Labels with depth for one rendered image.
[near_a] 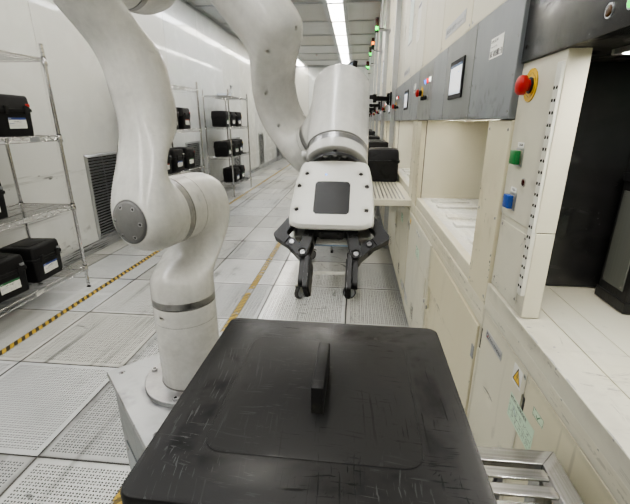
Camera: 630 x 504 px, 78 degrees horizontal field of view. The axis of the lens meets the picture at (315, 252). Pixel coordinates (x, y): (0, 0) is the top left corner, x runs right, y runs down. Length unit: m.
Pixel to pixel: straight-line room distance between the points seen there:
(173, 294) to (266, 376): 0.35
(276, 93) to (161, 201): 0.25
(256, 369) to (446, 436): 0.21
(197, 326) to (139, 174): 0.30
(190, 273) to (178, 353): 0.16
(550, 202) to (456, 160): 1.54
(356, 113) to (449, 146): 1.87
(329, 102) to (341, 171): 0.11
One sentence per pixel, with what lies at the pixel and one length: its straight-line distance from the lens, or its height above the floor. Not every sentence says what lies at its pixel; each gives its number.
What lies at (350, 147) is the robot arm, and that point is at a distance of 0.51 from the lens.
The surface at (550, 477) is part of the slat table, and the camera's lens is 0.78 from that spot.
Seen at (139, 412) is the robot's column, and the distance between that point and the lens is 0.86.
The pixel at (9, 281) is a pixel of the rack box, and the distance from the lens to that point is 3.20.
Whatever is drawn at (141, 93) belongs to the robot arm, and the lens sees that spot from 0.73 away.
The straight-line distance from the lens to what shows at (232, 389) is 0.44.
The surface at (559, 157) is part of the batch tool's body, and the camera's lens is 0.90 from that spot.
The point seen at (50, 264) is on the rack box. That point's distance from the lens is 3.48.
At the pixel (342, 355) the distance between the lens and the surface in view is 0.48.
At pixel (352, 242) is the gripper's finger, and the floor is 1.14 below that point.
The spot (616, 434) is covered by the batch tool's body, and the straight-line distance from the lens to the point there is 0.73.
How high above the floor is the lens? 1.28
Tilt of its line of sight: 19 degrees down
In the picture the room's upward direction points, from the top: straight up
